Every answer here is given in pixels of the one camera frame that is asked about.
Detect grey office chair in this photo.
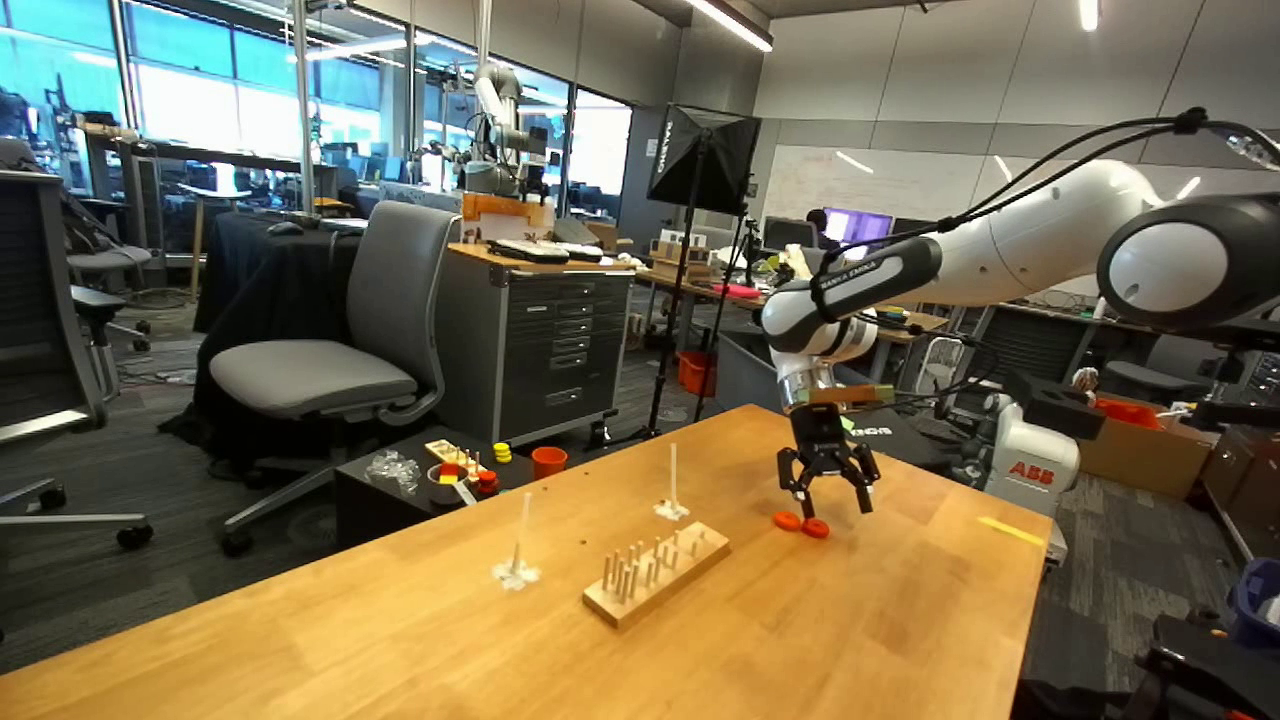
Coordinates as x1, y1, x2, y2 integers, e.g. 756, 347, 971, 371
204, 196, 464, 559

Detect long wooden desk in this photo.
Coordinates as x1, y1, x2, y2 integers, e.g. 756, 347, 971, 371
635, 256, 954, 393

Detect dark grey storage bin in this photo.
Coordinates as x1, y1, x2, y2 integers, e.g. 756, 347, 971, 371
717, 333, 793, 420

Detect tan wooden block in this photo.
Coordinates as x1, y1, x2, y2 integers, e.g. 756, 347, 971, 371
420, 438, 490, 472

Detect black draped cloth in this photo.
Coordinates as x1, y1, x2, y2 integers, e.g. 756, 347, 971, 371
157, 209, 378, 463

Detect ceiling light strip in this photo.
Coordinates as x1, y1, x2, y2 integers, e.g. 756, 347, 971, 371
680, 0, 776, 56

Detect black side table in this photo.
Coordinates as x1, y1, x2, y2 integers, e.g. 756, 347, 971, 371
875, 396, 996, 482

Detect red plastic object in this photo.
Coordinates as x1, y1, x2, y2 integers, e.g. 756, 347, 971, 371
1091, 393, 1169, 434

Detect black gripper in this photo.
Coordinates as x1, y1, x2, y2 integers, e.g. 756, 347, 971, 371
776, 404, 886, 526

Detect orange cardboard box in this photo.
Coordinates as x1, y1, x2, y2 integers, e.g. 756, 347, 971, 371
462, 193, 560, 250

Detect purple screen monitor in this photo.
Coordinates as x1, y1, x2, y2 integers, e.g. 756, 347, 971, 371
814, 204, 901, 251

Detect grey monitor back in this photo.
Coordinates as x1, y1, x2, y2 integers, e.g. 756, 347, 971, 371
981, 310, 1102, 393

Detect wall whiteboard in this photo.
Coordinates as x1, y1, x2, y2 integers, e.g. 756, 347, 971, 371
766, 142, 1177, 274

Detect clear peg stand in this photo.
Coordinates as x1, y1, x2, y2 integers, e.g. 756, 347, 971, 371
490, 486, 548, 598
654, 439, 697, 526

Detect grey drawer cabinet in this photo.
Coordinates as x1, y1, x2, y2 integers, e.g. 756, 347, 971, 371
436, 239, 639, 452

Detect black keyboard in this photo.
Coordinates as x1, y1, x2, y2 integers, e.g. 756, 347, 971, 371
483, 234, 614, 268

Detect black equipment case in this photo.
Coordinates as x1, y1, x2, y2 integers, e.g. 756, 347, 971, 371
1139, 614, 1280, 720

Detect white vertical pole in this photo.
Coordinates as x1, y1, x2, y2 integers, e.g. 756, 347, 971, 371
293, 0, 321, 215

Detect white ABB robot base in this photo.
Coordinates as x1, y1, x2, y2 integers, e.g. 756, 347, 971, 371
981, 393, 1085, 519

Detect yellow tape strip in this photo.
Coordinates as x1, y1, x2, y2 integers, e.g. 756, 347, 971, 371
978, 513, 1058, 552

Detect black office chair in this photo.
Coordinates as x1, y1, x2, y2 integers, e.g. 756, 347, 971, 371
0, 166, 157, 555

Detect black softbox light stand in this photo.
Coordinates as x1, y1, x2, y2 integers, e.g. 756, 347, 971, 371
644, 104, 769, 439

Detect clear plastic bag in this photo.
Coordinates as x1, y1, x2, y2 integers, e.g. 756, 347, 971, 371
362, 444, 426, 491

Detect black low table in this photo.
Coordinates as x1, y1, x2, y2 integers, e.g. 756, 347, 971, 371
332, 423, 592, 549

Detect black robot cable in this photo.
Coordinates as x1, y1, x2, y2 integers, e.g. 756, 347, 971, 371
925, 104, 1280, 238

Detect blue bin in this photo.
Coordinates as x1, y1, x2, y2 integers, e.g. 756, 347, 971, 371
1232, 555, 1280, 649

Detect wooden board clear pegs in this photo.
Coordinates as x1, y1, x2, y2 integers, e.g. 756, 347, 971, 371
581, 516, 737, 628

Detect orange bucket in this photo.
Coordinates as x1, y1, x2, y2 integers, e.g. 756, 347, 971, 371
672, 343, 722, 400

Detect brown box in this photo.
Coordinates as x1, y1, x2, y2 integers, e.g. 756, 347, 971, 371
1198, 423, 1280, 566

